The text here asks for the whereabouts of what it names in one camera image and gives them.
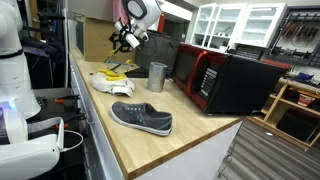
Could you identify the white glass door cabinets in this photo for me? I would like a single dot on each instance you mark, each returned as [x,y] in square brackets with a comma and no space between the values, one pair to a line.
[260,23]

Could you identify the grey metal cylinder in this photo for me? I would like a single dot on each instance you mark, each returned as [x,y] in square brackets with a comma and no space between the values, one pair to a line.
[156,78]

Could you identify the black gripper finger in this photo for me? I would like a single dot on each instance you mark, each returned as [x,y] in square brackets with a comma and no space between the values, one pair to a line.
[124,50]
[114,40]

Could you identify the large brown cardboard box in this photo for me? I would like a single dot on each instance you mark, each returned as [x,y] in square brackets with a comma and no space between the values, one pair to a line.
[96,40]

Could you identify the small red box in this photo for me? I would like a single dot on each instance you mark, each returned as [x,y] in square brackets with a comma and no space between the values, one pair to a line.
[306,100]

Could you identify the grey sneaker shoe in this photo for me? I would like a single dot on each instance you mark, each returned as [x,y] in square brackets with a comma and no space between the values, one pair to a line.
[143,118]

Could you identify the black perforated crate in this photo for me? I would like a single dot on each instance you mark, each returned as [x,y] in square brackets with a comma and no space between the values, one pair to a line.
[250,52]

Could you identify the white robot device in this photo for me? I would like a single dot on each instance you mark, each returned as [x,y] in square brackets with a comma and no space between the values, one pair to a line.
[16,83]

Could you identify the red black microwave oven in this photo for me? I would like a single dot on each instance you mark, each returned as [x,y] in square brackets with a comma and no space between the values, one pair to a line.
[240,83]

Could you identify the grey cloth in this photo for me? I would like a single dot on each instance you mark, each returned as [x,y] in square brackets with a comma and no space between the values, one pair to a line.
[106,85]

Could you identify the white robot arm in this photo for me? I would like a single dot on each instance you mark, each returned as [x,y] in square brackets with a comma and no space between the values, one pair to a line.
[150,13]

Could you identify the black pegboard plate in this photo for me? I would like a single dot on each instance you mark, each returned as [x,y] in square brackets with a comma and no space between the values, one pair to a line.
[50,111]

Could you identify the wooden shelf unit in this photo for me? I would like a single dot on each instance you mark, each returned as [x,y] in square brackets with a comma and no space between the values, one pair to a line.
[276,100]

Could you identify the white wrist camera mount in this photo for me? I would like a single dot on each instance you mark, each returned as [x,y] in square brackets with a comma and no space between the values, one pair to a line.
[133,40]

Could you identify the black mesh panel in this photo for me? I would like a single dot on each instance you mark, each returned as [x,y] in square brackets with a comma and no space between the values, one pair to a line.
[160,50]

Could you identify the grey metal counter base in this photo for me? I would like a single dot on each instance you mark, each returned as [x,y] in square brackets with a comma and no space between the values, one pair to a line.
[90,133]

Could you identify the black wall tool rack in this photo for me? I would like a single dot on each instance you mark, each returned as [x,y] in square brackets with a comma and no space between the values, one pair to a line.
[300,30]

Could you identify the black wedge wrench stand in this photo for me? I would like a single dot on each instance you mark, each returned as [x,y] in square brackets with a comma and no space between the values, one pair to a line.
[138,72]

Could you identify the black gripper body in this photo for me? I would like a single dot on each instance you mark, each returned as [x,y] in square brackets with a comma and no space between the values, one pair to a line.
[124,37]

